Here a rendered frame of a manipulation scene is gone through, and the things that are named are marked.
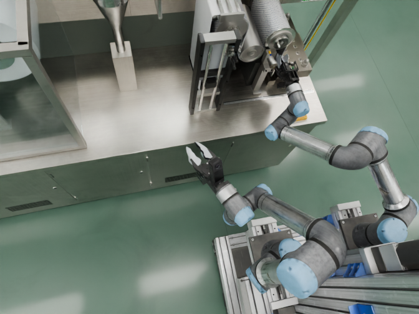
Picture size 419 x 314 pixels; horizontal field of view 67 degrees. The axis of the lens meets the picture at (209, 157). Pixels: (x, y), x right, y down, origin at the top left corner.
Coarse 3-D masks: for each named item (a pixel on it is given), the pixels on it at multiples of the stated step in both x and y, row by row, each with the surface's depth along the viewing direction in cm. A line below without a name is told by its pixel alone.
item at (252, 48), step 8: (248, 8) 155; (248, 16) 152; (248, 32) 148; (256, 32) 149; (248, 40) 146; (256, 40) 146; (248, 48) 146; (256, 48) 148; (240, 56) 150; (248, 56) 152; (256, 56) 154
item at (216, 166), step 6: (210, 162) 112; (216, 162) 111; (210, 168) 113; (216, 168) 113; (222, 168) 115; (210, 174) 116; (216, 174) 115; (222, 174) 117; (216, 180) 116; (222, 180) 119
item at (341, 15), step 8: (344, 0) 210; (352, 0) 204; (344, 8) 211; (352, 8) 212; (336, 16) 221; (344, 16) 217; (336, 24) 224; (328, 32) 233; (336, 32) 232; (320, 40) 243; (328, 40) 239; (320, 48) 246; (312, 56) 257; (312, 64) 265
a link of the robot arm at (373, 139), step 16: (368, 128) 135; (368, 144) 130; (384, 144) 134; (384, 160) 136; (384, 176) 139; (384, 192) 144; (400, 192) 143; (384, 208) 150; (400, 208) 144; (416, 208) 147
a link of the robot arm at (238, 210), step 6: (228, 198) 115; (234, 198) 115; (240, 198) 116; (228, 204) 115; (234, 204) 114; (240, 204) 114; (246, 204) 116; (228, 210) 116; (234, 210) 114; (240, 210) 113; (246, 210) 114; (228, 216) 120; (234, 216) 114; (240, 216) 113; (246, 216) 113; (252, 216) 114; (240, 222) 114; (246, 222) 113
